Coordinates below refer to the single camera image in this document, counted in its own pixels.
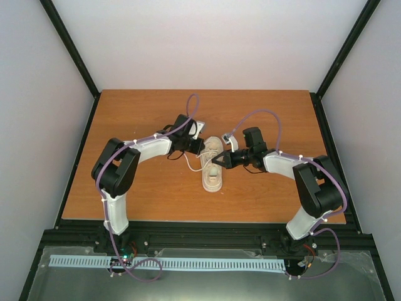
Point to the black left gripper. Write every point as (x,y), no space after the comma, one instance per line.
(200,147)

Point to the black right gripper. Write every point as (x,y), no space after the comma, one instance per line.
(229,160)

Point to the white shoelace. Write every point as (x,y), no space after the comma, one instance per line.
(195,163)

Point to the white canvas sneaker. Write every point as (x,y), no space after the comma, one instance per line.
(211,172)

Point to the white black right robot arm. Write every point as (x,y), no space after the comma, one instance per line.
(321,191)

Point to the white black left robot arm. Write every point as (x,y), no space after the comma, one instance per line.
(115,169)

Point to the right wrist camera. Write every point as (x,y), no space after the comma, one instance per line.
(229,139)

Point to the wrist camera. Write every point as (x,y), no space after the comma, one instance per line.
(196,129)
(229,139)

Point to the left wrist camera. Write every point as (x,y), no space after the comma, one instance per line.
(196,129)

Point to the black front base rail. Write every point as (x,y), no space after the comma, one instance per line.
(150,238)

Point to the black frame rail left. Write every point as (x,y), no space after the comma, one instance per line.
(58,24)

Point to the black frame rail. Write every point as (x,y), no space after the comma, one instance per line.
(355,32)
(58,24)

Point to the light blue cable duct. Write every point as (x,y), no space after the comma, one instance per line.
(171,264)

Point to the black frame rail right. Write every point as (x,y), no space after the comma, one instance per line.
(355,32)

